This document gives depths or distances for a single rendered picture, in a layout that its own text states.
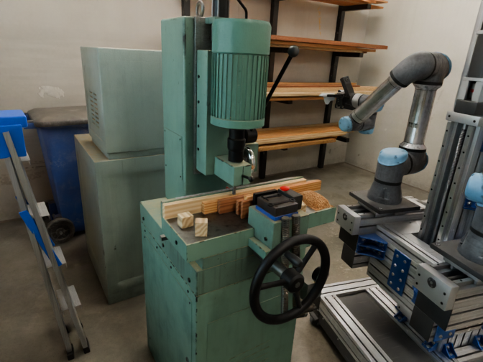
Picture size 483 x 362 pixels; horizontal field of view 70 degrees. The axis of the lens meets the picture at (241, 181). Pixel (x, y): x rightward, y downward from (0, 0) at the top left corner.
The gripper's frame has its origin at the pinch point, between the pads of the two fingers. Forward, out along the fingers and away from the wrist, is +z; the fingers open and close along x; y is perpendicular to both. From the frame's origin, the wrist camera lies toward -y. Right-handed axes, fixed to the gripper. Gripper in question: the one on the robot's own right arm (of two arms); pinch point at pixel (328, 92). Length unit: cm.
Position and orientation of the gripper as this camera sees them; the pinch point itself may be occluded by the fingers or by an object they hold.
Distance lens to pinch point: 208.4
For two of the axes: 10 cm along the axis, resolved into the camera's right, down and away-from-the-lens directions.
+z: -5.3, -3.2, 7.9
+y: 0.6, 9.1, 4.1
